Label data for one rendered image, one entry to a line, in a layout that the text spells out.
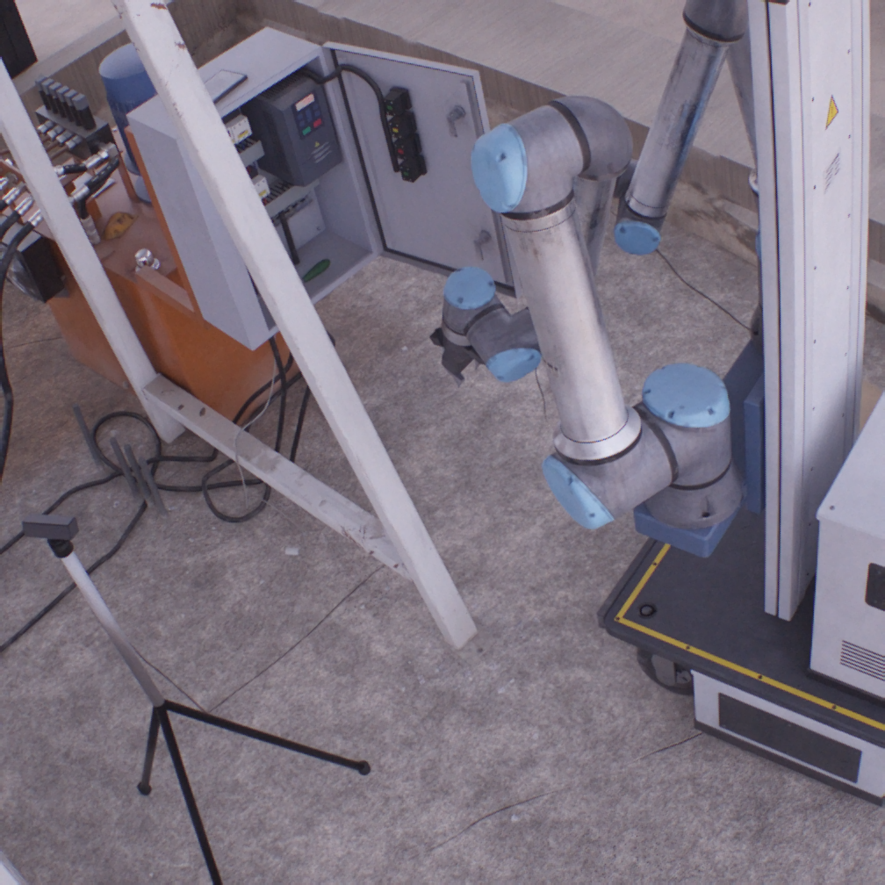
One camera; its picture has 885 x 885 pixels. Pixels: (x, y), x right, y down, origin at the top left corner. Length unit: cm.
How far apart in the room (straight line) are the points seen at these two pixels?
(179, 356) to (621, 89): 163
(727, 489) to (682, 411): 23
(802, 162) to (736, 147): 195
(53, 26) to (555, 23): 219
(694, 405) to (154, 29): 111
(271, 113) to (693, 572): 134
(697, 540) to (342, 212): 130
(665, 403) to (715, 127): 194
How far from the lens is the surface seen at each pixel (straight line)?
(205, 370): 374
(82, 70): 531
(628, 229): 263
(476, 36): 471
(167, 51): 234
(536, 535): 342
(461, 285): 246
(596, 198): 213
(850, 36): 215
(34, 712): 352
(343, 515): 325
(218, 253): 294
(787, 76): 191
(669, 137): 251
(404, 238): 320
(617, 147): 202
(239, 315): 305
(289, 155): 302
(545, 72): 443
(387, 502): 289
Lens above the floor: 263
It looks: 45 degrees down
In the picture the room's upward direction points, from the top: 14 degrees counter-clockwise
